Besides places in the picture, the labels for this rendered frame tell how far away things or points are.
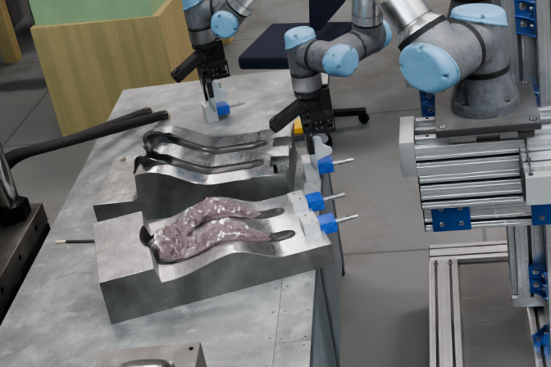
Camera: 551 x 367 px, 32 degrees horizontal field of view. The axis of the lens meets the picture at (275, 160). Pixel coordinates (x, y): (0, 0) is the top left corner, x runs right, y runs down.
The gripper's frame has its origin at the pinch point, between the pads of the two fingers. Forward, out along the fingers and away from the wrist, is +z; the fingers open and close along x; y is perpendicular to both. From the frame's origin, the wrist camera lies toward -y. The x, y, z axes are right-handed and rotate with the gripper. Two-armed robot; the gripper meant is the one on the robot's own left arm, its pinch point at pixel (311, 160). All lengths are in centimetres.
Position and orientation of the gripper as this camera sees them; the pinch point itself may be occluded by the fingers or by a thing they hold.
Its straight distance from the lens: 246.5
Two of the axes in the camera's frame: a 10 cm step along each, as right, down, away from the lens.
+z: 1.6, 8.7, 4.6
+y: 9.8, -1.9, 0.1
